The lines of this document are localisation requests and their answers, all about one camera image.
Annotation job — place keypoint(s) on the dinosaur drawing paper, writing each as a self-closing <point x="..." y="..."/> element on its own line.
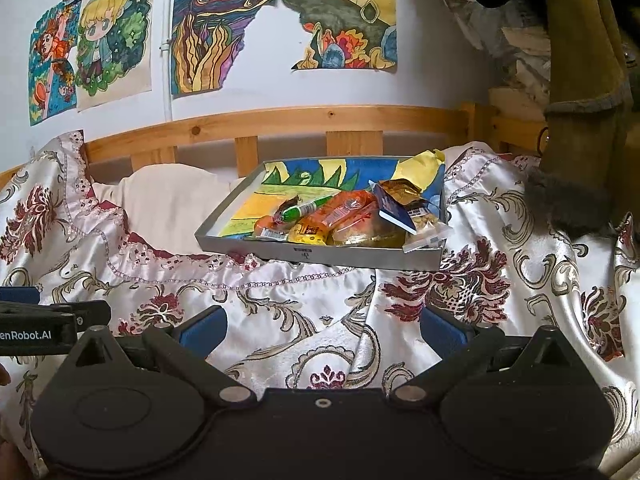
<point x="300" y="175"/>

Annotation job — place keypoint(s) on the dark blue snack packet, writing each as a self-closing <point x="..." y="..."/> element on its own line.
<point x="395" y="210"/>

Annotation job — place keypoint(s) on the floral satin blanket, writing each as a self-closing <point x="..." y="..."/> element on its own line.
<point x="300" y="300"/>

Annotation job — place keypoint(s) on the swirl and seaweed wall poster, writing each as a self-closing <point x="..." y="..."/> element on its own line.
<point x="210" y="35"/>

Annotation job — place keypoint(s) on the yellow green snack packet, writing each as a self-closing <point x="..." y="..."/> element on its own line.
<point x="305" y="234"/>

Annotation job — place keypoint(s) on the grey tray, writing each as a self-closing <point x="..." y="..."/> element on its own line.
<point x="350" y="257"/>

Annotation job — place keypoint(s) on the wooden bed headboard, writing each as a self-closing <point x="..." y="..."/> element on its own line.
<point x="300" y="117"/>

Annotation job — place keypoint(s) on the person's left hand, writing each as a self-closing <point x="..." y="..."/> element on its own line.
<point x="12" y="462"/>

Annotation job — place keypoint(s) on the clear red-print snack packet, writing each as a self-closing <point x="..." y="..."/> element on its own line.
<point x="365" y="237"/>

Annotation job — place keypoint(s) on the landscape and mushrooms wall poster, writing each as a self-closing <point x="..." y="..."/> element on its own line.
<point x="345" y="10"/>

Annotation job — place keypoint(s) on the orange snack packet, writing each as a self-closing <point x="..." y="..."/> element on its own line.
<point x="350" y="207"/>

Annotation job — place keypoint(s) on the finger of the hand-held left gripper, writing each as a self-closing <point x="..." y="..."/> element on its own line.
<point x="20" y="295"/>
<point x="90" y="312"/>

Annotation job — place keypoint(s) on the olive coat with fur trim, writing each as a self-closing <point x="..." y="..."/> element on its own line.
<point x="580" y="85"/>

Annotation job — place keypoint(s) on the camouflage cloth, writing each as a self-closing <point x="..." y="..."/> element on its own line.
<point x="500" y="50"/>

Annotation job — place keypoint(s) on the orange-haired figure wall poster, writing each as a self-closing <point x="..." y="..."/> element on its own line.
<point x="50" y="60"/>

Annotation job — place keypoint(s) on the green tube snack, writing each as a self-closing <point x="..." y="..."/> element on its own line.
<point x="305" y="208"/>

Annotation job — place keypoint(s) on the brown snack packet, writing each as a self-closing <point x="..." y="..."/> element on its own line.
<point x="407" y="191"/>

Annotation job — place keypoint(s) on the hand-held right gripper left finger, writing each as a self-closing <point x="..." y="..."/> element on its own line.
<point x="202" y="332"/>

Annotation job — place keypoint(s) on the white wall pipe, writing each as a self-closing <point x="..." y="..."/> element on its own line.
<point x="166" y="85"/>

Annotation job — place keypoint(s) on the blond figure wall poster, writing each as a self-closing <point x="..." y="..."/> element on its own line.
<point x="110" y="40"/>

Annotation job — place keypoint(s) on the white pillow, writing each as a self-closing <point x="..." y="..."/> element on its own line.
<point x="165" y="200"/>

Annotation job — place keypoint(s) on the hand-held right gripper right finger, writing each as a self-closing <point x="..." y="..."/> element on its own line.
<point x="440" y="332"/>

